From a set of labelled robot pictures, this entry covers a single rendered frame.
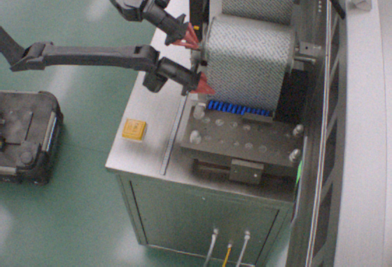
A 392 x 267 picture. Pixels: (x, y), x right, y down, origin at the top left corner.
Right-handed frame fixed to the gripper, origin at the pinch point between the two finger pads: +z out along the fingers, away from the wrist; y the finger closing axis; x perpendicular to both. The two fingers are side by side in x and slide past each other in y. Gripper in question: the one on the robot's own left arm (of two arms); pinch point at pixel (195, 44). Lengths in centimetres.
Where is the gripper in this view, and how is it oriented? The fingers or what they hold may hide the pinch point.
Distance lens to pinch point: 146.6
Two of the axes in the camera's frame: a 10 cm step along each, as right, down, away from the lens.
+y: -1.8, 8.3, -5.3
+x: 6.6, -2.9, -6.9
